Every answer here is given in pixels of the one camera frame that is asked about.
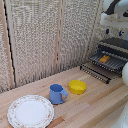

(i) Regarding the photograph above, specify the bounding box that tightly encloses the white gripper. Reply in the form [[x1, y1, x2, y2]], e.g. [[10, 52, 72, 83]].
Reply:
[[99, 12, 128, 38]]

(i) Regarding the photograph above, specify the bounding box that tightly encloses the open toaster oven door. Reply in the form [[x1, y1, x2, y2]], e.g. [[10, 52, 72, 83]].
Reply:
[[79, 62, 112, 85]]

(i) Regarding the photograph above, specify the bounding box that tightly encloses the black dish rack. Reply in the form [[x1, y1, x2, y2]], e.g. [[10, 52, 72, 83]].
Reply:
[[88, 36, 128, 80]]

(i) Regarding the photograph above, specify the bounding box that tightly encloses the white rounded object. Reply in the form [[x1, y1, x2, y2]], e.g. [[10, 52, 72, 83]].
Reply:
[[121, 61, 128, 86]]

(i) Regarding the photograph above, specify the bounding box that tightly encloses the yellow bowl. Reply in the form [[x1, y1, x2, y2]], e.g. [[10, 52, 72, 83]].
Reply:
[[68, 79, 88, 96]]

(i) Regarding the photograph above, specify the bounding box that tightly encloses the white floral rim plate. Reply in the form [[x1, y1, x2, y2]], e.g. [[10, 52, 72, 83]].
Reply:
[[6, 94, 56, 128]]

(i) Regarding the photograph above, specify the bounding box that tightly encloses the blue cup with handle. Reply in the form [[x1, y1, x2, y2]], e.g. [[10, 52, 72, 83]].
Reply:
[[48, 83, 70, 106]]

